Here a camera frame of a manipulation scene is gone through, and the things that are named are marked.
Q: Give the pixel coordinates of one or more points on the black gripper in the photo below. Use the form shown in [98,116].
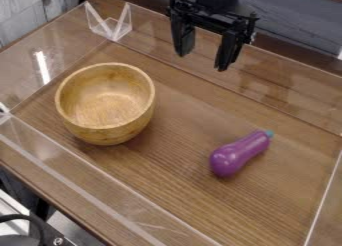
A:
[214,15]

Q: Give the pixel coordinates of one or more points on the brown wooden bowl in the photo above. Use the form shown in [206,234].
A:
[105,102]

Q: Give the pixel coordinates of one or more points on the purple toy eggplant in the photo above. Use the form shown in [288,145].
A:
[230,157]

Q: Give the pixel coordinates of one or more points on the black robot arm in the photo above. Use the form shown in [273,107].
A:
[224,17]

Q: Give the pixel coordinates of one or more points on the clear acrylic corner bracket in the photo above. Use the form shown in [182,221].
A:
[110,28]

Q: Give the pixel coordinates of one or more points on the clear acrylic tray wall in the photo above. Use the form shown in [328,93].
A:
[120,189]

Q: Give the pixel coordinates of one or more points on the black table mount bracket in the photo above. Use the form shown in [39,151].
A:
[62,232]

